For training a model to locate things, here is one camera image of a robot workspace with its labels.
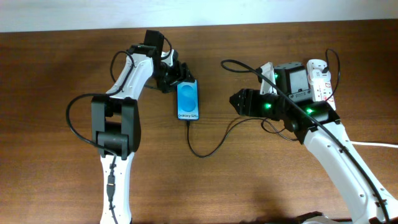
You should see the blue screen smartphone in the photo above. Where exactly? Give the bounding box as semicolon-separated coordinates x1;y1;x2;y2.
177;80;199;121

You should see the white power strip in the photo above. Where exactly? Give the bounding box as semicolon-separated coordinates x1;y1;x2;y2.
307;59;336;110

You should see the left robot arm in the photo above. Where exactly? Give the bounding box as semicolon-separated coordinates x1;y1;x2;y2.
91;30;193;223

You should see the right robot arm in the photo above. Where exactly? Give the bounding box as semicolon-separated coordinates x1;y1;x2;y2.
229;59;397;223

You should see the white charger plug adapter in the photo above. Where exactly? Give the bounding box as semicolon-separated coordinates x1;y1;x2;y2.
310;69;331;82

